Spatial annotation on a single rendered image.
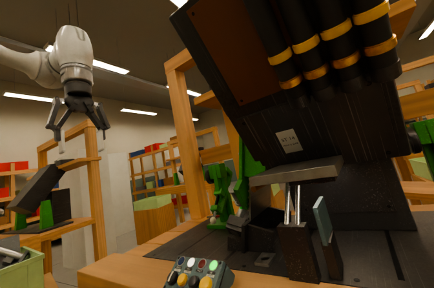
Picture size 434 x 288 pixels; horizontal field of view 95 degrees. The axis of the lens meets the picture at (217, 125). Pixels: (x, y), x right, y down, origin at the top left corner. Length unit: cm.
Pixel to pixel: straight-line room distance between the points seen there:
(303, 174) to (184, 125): 100
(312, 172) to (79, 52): 75
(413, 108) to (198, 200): 108
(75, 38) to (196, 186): 92
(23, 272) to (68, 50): 87
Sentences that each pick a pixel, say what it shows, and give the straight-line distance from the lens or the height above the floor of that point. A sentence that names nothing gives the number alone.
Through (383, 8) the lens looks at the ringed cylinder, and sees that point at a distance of 41.
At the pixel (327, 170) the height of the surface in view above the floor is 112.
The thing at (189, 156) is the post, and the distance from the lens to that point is 127.
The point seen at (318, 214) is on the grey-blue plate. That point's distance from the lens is 50.
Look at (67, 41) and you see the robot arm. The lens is 84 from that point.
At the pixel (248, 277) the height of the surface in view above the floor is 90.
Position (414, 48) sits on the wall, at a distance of 1153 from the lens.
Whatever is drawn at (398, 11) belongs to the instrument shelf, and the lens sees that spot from 90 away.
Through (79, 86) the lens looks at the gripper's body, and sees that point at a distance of 78.
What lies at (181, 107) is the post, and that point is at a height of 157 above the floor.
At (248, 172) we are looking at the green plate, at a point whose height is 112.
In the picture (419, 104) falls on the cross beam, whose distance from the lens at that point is 104.
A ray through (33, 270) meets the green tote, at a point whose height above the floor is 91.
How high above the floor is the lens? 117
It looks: 11 degrees up
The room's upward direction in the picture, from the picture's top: 12 degrees counter-clockwise
